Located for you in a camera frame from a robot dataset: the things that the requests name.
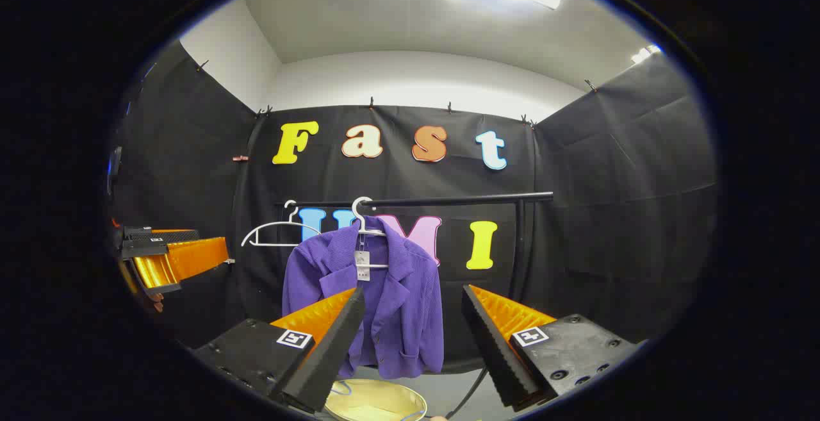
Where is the cream round laundry hamper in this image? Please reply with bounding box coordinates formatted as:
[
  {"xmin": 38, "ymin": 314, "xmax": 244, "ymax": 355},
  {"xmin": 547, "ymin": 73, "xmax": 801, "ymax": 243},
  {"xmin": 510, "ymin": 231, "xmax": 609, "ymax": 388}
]
[{"xmin": 324, "ymin": 378, "xmax": 429, "ymax": 421}]

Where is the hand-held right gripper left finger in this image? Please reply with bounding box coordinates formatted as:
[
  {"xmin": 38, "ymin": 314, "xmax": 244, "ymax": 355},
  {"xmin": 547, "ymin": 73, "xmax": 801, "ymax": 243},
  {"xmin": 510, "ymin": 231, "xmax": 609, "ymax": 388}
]
[{"xmin": 192, "ymin": 286, "xmax": 367, "ymax": 414}]

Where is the purple corduroy jacket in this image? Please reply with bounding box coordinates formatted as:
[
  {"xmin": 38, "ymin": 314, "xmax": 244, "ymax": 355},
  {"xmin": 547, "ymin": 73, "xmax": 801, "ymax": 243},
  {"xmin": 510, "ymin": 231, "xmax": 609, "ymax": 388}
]
[{"xmin": 282, "ymin": 216, "xmax": 445, "ymax": 381}]

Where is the white plastic hanger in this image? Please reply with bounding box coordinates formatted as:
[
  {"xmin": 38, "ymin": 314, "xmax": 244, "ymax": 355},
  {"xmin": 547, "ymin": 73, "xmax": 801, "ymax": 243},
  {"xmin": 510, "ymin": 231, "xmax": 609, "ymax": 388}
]
[
  {"xmin": 350, "ymin": 196, "xmax": 390, "ymax": 270},
  {"xmin": 241, "ymin": 200, "xmax": 322, "ymax": 248}
]

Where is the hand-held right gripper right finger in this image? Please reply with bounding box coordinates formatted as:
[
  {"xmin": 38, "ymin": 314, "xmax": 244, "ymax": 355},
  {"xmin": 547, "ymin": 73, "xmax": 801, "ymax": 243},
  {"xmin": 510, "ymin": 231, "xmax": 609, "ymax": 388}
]
[{"xmin": 461, "ymin": 284, "xmax": 641, "ymax": 412}]

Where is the black floor cable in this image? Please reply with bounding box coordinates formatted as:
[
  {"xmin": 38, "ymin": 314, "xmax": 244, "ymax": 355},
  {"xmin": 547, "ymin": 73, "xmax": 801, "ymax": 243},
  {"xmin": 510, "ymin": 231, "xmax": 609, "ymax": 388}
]
[{"xmin": 447, "ymin": 365, "xmax": 490, "ymax": 420}]

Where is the black clothes rack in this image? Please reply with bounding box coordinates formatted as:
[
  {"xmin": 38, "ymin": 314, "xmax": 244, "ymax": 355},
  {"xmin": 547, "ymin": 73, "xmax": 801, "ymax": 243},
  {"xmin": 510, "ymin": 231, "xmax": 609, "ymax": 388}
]
[{"xmin": 275, "ymin": 192, "xmax": 555, "ymax": 310}]

